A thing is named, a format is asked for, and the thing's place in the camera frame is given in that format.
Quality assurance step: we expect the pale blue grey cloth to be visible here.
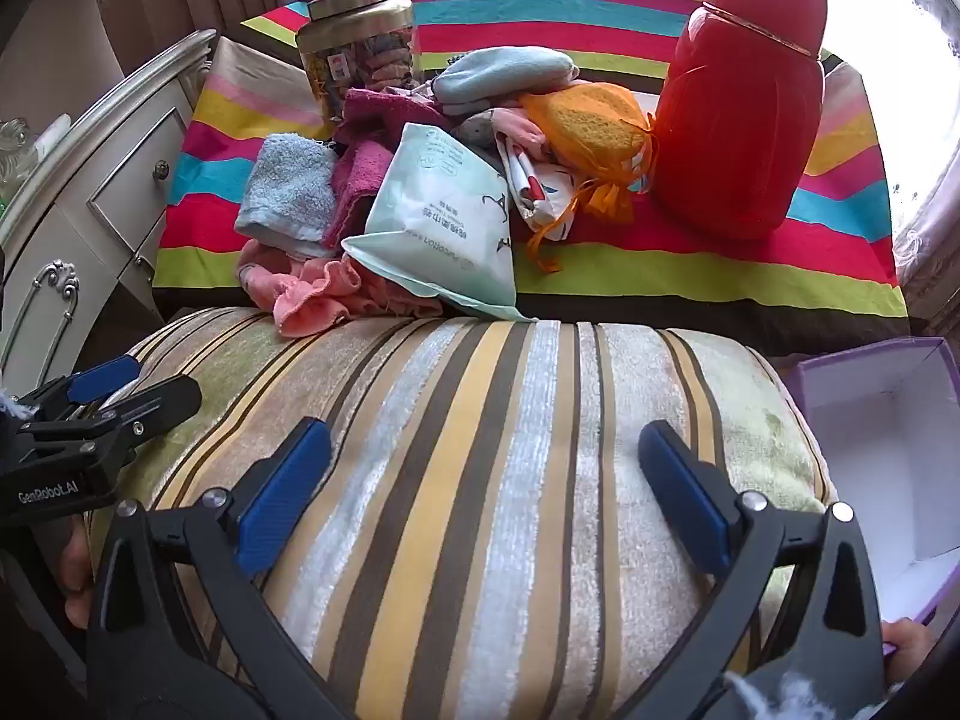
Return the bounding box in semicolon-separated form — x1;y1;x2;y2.
431;46;578;117

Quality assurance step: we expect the person's left hand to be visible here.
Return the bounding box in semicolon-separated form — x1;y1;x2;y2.
58;517;96;629

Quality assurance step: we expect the light blue towel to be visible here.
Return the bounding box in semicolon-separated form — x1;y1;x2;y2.
234;133;340;260

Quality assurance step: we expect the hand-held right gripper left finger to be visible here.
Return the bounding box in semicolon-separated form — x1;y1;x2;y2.
86;416;335;720

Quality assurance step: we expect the colourful striped bedsheet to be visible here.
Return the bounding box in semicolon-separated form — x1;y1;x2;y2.
154;0;901;320

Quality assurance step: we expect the person's right hand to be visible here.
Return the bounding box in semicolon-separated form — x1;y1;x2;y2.
881;617;938;683

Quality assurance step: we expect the beige striped plush cushion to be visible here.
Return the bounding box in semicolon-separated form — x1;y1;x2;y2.
86;307;841;720

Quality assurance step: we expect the grey dotted cloth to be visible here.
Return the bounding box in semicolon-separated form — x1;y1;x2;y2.
454;111;503;147

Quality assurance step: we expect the orange mesh bag with sponge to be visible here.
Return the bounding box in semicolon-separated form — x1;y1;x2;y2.
517;84;657;271

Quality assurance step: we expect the red thermos flask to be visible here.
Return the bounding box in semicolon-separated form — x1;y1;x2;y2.
649;0;830;241

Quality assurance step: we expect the white ornate nightstand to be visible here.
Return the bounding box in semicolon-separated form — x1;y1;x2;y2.
0;30;218;391

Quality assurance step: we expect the white red-dotted cloth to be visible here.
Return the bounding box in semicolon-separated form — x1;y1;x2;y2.
499;135;593;241

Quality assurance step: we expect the glass jar with gold lid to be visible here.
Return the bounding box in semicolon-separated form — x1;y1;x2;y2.
295;0;421;128

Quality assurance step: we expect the pink fleece cloth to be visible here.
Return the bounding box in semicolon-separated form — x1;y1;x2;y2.
238;240;443;338

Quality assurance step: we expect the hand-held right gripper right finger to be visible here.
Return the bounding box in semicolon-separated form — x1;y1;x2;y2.
637;420;890;720

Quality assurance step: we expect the purple cardboard box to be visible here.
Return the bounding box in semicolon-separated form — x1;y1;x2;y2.
795;337;960;653

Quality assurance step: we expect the clear glass item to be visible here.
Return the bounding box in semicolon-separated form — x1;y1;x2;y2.
0;116;38;181

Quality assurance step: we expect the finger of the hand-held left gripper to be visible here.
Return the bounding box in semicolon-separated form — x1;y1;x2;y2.
22;355;143;421
16;375;203;467

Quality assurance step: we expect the salmon pink cloth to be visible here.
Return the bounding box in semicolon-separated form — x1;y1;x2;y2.
487;109;552;158

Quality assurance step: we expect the magenta towel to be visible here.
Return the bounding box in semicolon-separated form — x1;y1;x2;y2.
322;88;451;248

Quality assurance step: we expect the mint green wipes packet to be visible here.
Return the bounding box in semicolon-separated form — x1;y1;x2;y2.
341;122;537;322

